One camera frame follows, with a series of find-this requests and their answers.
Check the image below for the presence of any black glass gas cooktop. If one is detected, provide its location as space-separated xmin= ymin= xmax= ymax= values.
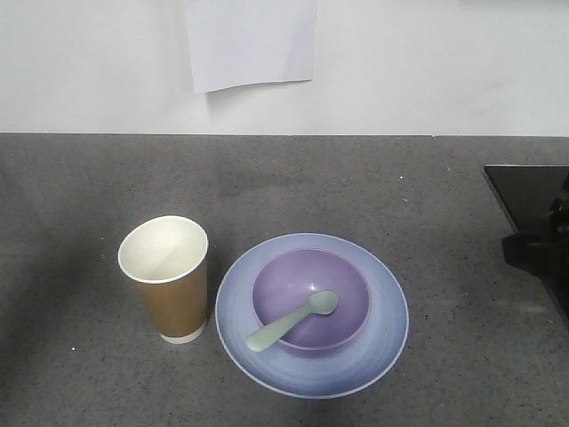
xmin=484 ymin=165 xmax=568 ymax=321

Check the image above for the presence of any brown paper cup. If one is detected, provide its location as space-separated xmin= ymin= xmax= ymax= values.
xmin=117 ymin=215 xmax=209 ymax=345

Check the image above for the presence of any blue plate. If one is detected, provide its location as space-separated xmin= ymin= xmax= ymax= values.
xmin=215 ymin=233 xmax=409 ymax=399

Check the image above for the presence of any light green plastic spoon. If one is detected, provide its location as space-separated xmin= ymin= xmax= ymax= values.
xmin=245 ymin=290 xmax=340 ymax=352

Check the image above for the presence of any purple plastic bowl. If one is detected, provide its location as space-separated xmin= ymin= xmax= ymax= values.
xmin=252 ymin=249 xmax=372 ymax=351

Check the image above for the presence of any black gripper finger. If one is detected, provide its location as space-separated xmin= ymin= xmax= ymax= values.
xmin=501 ymin=198 xmax=568 ymax=278

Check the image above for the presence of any white paper sheet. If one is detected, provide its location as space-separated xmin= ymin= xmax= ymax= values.
xmin=185 ymin=0 xmax=318 ymax=93

